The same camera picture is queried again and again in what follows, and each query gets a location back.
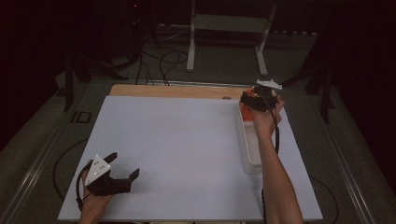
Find person's right hand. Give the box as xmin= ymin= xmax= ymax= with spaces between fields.
xmin=252 ymin=96 xmax=285 ymax=140

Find white plastic storage bin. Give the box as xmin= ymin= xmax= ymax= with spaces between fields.
xmin=235 ymin=99 xmax=278 ymax=175

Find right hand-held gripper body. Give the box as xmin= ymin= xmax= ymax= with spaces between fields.
xmin=251 ymin=78 xmax=283 ymax=113

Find black floor cables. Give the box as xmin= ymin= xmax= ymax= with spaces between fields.
xmin=134 ymin=49 xmax=190 ymax=87

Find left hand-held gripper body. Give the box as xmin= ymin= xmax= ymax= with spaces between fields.
xmin=83 ymin=154 xmax=132 ymax=197

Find black tripod stand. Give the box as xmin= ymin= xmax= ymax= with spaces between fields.
xmin=62 ymin=46 xmax=129 ymax=113
xmin=279 ymin=46 xmax=337 ymax=125

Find grey metal stand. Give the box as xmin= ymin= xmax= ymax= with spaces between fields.
xmin=186 ymin=0 xmax=278 ymax=77

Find person's left hand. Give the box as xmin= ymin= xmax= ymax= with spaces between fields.
xmin=79 ymin=174 xmax=113 ymax=216

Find left hand-held gripper black cable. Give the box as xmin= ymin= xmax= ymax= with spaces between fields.
xmin=75 ymin=159 xmax=95 ymax=213

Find orange phone case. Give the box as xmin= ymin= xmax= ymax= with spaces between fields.
xmin=240 ymin=88 xmax=258 ymax=122

